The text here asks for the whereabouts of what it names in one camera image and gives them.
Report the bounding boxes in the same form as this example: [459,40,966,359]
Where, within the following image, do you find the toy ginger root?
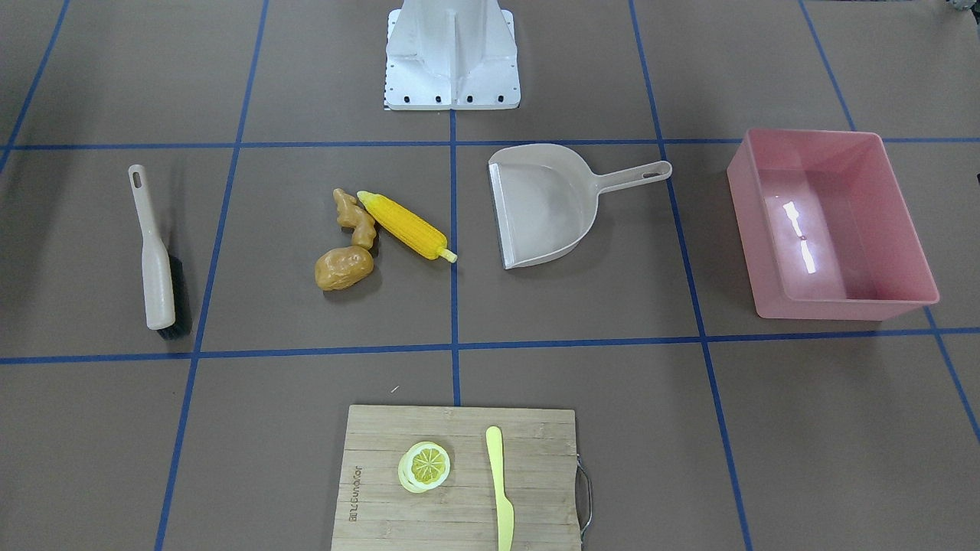
[332,188,377,250]

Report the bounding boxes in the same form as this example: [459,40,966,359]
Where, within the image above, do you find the yellow lemon slices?
[397,442,452,493]

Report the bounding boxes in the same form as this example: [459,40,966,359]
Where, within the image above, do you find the beige plastic dustpan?
[488,143,673,269]

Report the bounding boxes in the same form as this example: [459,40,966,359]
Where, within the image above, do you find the bamboo cutting board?
[330,405,582,550]

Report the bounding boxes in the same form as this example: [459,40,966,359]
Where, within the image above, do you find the yellow plastic knife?
[485,425,515,550]

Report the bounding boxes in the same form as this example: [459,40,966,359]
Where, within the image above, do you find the beige hand brush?
[127,164,191,341]

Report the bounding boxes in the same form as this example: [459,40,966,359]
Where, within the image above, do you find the toy brown potato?
[314,246,374,292]

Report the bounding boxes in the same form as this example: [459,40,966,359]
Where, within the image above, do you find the pink plastic bin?
[726,128,941,321]

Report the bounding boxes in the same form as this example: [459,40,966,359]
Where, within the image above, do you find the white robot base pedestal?
[383,1,521,111]

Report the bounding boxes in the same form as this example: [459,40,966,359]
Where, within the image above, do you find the yellow toy corn cob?
[356,191,458,264]

